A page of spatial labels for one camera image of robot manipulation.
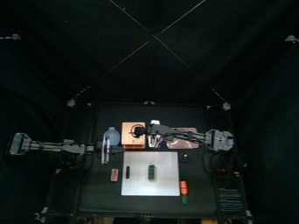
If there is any light blue bowl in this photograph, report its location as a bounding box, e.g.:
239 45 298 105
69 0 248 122
101 126 121 147

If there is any pink rectangular tray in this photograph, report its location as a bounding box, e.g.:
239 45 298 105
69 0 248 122
165 127 201 150

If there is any salmon nigiri toy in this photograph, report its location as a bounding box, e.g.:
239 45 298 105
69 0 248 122
109 168 119 183

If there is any small black round object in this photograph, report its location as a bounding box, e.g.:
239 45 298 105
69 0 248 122
179 152 192 163

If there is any orange toy carrot piece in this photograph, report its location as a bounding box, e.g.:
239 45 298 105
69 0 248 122
179 180 189 195

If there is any white printed label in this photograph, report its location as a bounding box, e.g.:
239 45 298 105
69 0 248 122
216 187 243 217

